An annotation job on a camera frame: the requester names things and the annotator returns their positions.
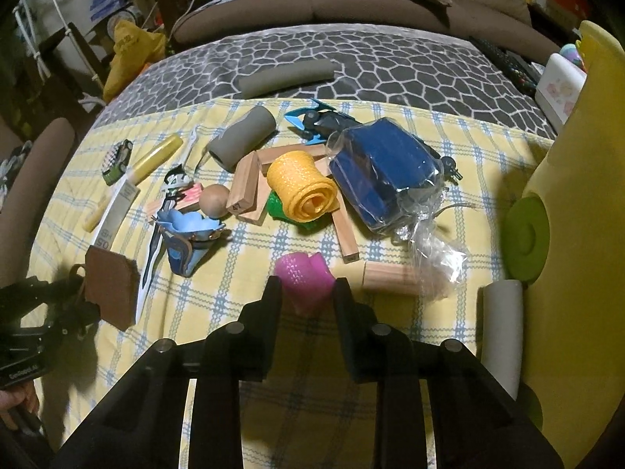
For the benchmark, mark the yellow plastic basin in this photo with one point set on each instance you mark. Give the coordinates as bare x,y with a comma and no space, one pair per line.
586,205

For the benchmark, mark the wooden ball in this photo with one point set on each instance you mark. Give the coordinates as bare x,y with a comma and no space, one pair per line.
215,201

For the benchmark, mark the flat light wooden block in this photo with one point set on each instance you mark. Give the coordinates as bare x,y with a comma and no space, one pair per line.
390,278

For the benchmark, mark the brown sofa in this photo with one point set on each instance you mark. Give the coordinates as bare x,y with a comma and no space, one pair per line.
381,14

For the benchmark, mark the green plastic toy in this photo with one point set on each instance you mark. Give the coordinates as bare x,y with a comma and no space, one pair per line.
281,209

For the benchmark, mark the yellow plastic tube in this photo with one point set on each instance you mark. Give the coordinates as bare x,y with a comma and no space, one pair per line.
156,156

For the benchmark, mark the white box with pink print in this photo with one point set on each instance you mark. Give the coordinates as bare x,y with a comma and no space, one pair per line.
559,88

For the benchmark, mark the white toy sword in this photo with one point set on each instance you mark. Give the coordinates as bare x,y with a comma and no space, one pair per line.
149,264

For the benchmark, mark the yellow plaid cloth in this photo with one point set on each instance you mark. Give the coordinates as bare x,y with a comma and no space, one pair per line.
234,278

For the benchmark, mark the brown leather pouch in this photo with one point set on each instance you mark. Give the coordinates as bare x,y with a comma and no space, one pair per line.
112,288

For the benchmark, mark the brown chair armrest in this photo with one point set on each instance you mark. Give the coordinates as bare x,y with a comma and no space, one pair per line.
34,180

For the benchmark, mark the short grey foam tube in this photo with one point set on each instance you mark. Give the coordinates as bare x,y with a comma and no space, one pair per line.
241,139

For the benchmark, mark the yellow plastic bag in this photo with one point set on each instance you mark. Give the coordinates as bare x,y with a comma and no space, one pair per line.
132,53

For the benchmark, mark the pink tan block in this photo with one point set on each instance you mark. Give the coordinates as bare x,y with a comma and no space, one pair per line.
188,198

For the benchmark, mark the long wooden block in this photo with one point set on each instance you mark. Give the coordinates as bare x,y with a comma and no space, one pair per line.
276,154

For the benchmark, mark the black white patterned cloth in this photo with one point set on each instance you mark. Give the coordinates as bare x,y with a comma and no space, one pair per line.
14,166

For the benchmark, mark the black remote control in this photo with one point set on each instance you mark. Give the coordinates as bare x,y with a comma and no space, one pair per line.
508,66

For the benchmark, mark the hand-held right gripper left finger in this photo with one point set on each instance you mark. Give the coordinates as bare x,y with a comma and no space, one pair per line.
268,312

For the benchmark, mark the small wooden block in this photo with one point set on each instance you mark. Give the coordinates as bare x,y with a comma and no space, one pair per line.
251,218

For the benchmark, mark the pastel coloured ball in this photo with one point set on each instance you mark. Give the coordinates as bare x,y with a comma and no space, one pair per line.
571,54

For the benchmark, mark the white blue paper card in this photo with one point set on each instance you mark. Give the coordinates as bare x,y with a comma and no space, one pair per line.
114,215

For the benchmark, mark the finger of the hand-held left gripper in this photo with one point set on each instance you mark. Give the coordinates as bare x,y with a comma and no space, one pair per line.
75,315

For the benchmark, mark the upright wooden block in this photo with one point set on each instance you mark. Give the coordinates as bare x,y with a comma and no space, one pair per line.
244,188

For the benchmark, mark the green round suction disc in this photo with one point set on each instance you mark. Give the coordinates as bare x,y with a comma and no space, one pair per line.
530,239
534,408

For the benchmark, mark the long grey foam tube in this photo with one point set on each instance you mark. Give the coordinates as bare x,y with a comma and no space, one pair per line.
503,337
288,79

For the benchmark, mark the small black toy figure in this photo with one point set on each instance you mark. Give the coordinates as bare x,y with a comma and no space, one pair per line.
449,166

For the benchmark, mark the white metal rack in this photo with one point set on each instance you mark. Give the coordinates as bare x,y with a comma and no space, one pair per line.
36,19

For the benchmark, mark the small toy car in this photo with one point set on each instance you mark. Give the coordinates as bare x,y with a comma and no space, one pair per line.
118,161

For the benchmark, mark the person's left hand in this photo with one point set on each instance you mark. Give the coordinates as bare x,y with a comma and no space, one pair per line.
19,400

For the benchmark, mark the pink mesh pouch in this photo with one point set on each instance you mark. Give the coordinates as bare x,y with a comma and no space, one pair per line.
302,276

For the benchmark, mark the teal black toy robot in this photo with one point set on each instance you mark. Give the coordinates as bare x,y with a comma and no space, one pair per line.
322,119

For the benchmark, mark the blue flower toy figure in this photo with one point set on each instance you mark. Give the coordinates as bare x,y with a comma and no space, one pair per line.
188,234

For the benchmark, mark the black white toy figure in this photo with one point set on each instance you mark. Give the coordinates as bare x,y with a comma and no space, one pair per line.
176,180

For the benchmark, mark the blue cloth in plastic bag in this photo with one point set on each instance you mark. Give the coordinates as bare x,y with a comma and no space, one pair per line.
381,171

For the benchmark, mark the thin wooden stick block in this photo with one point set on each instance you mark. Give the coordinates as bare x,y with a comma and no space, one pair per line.
346,234

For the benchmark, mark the yellow mesh roll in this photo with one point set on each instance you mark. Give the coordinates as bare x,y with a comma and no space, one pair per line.
302,183

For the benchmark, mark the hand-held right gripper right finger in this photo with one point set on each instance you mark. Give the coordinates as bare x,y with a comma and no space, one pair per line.
347,317

